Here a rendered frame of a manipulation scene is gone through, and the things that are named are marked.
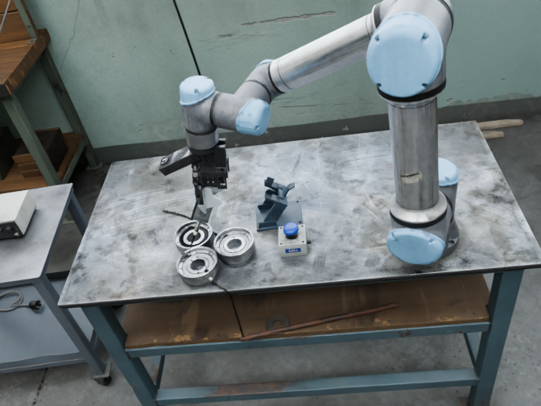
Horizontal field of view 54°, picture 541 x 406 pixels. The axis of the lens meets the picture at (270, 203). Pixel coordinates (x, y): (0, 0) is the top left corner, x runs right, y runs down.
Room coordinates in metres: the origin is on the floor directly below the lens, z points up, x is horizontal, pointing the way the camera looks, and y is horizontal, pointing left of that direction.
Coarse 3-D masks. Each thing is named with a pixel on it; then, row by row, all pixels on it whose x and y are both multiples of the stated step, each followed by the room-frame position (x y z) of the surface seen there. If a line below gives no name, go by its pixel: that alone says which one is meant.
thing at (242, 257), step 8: (224, 232) 1.02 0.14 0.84; (232, 232) 1.02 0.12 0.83; (240, 232) 1.01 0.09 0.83; (248, 232) 1.00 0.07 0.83; (216, 240) 0.99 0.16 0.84; (232, 240) 1.00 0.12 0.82; (240, 240) 0.99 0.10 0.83; (216, 248) 0.96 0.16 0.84; (224, 248) 0.97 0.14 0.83; (240, 248) 0.96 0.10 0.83; (248, 248) 0.94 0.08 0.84; (224, 256) 0.93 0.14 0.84; (232, 256) 0.92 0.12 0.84; (240, 256) 0.92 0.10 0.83; (248, 256) 0.93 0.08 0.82; (232, 264) 0.93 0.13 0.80
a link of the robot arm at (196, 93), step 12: (180, 84) 1.03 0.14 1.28; (192, 84) 1.01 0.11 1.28; (204, 84) 1.01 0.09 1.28; (180, 96) 1.01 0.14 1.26; (192, 96) 0.98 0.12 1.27; (204, 96) 0.99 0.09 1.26; (192, 108) 0.99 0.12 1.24; (204, 108) 0.98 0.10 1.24; (192, 120) 0.99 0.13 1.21; (204, 120) 0.97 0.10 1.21; (192, 132) 0.99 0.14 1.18; (204, 132) 0.99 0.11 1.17
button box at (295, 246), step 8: (304, 224) 0.98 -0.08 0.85; (280, 232) 0.97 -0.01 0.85; (304, 232) 0.95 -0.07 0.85; (280, 240) 0.94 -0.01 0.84; (288, 240) 0.94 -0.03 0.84; (296, 240) 0.93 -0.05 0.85; (304, 240) 0.92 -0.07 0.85; (280, 248) 0.92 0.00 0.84; (288, 248) 0.92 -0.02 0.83; (296, 248) 0.92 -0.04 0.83; (304, 248) 0.91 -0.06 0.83; (280, 256) 0.92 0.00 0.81; (288, 256) 0.92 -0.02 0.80; (296, 256) 0.92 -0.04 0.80
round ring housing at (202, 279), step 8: (192, 248) 0.98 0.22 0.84; (200, 248) 0.98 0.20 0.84; (208, 248) 0.97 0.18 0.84; (200, 256) 0.95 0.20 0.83; (216, 256) 0.93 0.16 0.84; (176, 264) 0.93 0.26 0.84; (192, 264) 0.94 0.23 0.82; (200, 264) 0.95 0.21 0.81; (208, 264) 0.92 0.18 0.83; (216, 264) 0.91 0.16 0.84; (192, 272) 0.91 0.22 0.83; (200, 272) 0.90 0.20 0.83; (208, 272) 0.88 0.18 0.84; (216, 272) 0.90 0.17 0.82; (184, 280) 0.89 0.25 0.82; (192, 280) 0.88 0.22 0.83; (200, 280) 0.88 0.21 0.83; (208, 280) 0.88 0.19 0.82
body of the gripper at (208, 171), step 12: (216, 144) 1.01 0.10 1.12; (204, 156) 1.01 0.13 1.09; (216, 156) 1.00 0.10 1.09; (228, 156) 1.05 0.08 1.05; (192, 168) 1.01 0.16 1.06; (204, 168) 1.00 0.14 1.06; (216, 168) 1.00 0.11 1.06; (228, 168) 1.05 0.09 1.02; (192, 180) 1.00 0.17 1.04; (204, 180) 1.00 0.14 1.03; (216, 180) 1.00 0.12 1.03
